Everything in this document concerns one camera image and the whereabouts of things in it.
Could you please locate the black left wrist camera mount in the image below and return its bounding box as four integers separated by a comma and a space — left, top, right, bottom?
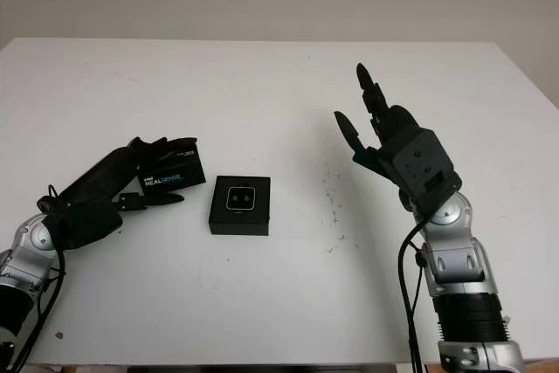
43, 202, 123, 252

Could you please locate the black box base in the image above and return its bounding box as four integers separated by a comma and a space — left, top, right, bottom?
208, 175, 272, 237

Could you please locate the black RealSense box lid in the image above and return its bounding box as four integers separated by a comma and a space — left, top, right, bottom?
137, 141, 207, 196

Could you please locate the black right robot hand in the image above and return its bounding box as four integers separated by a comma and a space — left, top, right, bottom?
334, 62, 427, 182

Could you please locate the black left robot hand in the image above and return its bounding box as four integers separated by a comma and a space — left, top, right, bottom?
37, 135, 197, 217

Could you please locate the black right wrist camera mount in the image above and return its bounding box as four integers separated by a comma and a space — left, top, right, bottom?
377, 128, 463, 221

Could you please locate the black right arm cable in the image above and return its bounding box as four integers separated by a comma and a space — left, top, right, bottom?
397, 219, 431, 373

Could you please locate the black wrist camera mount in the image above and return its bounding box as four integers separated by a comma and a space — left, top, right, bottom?
43, 202, 123, 252
377, 128, 463, 221

